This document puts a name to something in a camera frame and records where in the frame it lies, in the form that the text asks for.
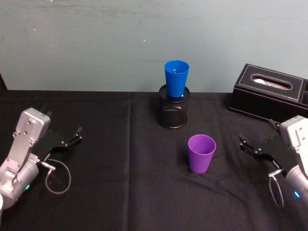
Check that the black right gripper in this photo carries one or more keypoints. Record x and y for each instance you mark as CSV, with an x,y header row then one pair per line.
x,y
276,151

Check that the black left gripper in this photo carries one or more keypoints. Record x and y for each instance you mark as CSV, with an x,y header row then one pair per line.
x,y
51,143

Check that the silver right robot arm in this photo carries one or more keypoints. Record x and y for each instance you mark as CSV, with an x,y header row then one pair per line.
x,y
297,144

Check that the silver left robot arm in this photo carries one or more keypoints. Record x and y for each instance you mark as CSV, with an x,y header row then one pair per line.
x,y
22,144

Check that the black leather tissue box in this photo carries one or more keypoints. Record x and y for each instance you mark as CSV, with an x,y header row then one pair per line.
x,y
264,101

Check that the black table cloth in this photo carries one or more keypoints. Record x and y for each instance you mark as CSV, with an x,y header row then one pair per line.
x,y
108,168

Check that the purple plastic cup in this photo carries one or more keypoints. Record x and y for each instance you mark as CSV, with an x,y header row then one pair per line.
x,y
199,158

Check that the black mesh pen holder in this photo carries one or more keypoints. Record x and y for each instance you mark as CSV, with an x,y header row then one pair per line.
x,y
171,115

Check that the blue plastic cup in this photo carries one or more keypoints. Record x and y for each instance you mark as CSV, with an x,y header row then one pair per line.
x,y
175,79

